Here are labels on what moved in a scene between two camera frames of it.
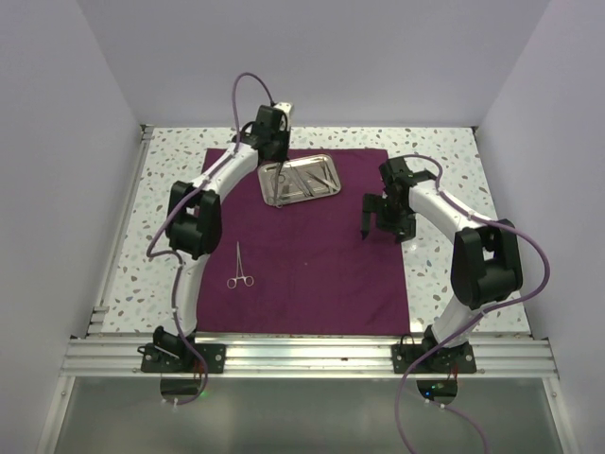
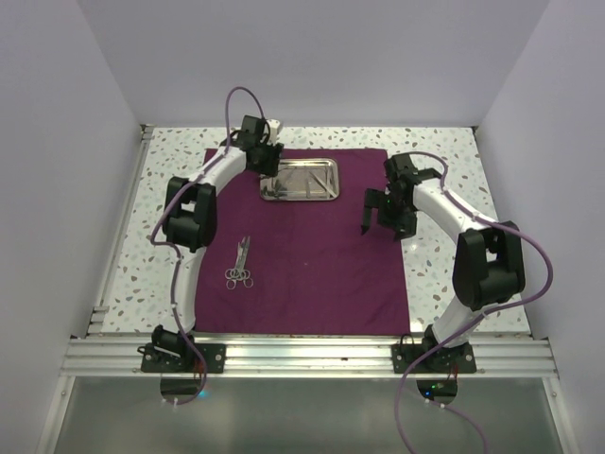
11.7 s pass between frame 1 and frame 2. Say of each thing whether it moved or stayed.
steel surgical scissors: moved
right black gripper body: stayed
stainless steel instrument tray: stayed
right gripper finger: stayed
